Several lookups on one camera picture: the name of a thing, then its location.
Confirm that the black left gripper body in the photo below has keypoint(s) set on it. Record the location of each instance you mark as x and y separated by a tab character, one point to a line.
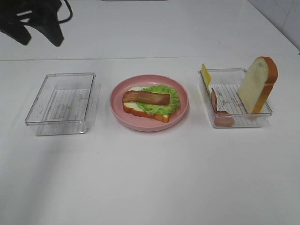
29	12

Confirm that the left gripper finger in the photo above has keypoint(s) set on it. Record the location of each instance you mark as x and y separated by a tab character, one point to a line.
52	32
16	31

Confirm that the brown bacon strip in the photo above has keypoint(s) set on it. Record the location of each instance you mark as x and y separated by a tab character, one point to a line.
146	97

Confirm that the bread slice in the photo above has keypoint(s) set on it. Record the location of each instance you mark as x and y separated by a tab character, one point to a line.
257	84
132	108

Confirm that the green lettuce leaf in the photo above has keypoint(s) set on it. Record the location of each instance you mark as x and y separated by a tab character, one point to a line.
161	109

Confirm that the yellow cheese slice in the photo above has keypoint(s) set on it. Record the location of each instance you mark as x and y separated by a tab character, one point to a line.
206	77

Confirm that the pink bacon strip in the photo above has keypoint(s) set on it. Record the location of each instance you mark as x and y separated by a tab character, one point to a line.
221	118

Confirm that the left clear plastic tray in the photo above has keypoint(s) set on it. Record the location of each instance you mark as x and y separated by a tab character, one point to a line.
64	105

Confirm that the clear plastic tray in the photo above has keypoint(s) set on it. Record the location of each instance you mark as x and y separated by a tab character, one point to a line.
64	105
226	83

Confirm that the pink round plate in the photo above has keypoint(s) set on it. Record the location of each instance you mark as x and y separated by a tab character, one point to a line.
142	123

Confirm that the right clear plastic tray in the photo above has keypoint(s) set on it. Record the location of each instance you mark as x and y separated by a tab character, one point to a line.
226	83

